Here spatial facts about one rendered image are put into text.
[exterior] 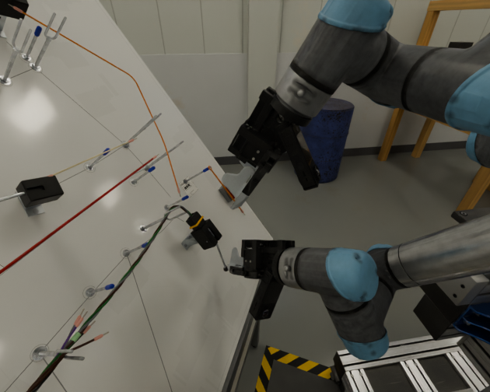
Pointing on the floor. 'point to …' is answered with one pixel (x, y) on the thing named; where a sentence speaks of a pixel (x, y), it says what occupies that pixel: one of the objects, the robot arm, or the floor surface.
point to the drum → (329, 137)
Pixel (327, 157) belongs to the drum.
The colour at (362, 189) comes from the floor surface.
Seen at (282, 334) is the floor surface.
